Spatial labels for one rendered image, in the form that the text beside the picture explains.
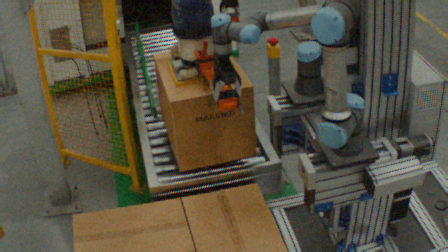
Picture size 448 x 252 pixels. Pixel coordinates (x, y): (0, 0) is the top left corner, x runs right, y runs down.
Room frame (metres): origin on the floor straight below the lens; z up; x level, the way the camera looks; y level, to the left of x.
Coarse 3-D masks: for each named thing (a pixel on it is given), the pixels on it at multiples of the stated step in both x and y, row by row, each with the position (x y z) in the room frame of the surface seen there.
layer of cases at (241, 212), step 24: (216, 192) 2.05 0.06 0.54; (240, 192) 2.04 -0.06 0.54; (96, 216) 1.90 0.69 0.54; (120, 216) 1.90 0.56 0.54; (144, 216) 1.89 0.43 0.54; (168, 216) 1.89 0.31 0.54; (192, 216) 1.88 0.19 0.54; (216, 216) 1.87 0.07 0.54; (240, 216) 1.85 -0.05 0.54; (264, 216) 1.84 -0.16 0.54; (96, 240) 1.72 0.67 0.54; (120, 240) 1.72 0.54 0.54; (144, 240) 1.72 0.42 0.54; (168, 240) 1.71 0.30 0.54; (192, 240) 1.71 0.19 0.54; (216, 240) 1.70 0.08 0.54; (240, 240) 1.69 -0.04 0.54; (264, 240) 1.67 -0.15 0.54
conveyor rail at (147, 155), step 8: (128, 40) 4.04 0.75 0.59; (128, 48) 3.86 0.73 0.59; (128, 56) 3.70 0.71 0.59; (128, 64) 3.55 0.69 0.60; (136, 72) 3.40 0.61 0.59; (136, 80) 3.26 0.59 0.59; (136, 88) 3.14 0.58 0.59; (136, 96) 3.03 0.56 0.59; (136, 104) 2.92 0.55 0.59; (144, 120) 2.72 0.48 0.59; (144, 128) 2.62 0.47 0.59; (144, 136) 2.54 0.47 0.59; (144, 144) 2.46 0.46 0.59; (144, 152) 2.38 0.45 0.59; (144, 160) 2.30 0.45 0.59; (152, 160) 2.30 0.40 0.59; (152, 168) 2.22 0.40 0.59; (152, 176) 2.15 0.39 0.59
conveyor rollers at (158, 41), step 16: (160, 32) 4.27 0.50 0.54; (144, 48) 3.96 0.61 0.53; (160, 48) 3.91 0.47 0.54; (144, 80) 3.35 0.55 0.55; (144, 96) 3.14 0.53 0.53; (144, 112) 2.90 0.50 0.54; (160, 112) 2.90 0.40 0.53; (160, 128) 2.72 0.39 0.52; (160, 144) 2.54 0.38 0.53; (160, 160) 2.37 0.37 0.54; (240, 160) 2.36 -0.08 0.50; (256, 160) 2.29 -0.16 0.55; (160, 176) 2.21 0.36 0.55; (176, 176) 2.21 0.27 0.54
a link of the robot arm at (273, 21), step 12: (336, 0) 1.66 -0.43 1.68; (264, 12) 1.93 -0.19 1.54; (276, 12) 1.85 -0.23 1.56; (288, 12) 1.81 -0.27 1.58; (300, 12) 1.77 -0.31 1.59; (312, 12) 1.74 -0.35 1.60; (264, 24) 1.86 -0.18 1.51; (276, 24) 1.83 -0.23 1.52; (288, 24) 1.80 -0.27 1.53; (300, 24) 1.77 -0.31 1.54
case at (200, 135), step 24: (168, 72) 2.41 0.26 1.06; (240, 72) 2.33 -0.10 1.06; (168, 96) 2.15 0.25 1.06; (192, 96) 2.13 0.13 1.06; (240, 96) 2.16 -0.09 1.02; (168, 120) 2.29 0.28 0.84; (192, 120) 2.11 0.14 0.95; (216, 120) 2.14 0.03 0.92; (240, 120) 2.16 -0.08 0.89; (192, 144) 2.11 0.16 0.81; (216, 144) 2.13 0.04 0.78; (240, 144) 2.16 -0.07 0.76; (192, 168) 2.10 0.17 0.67
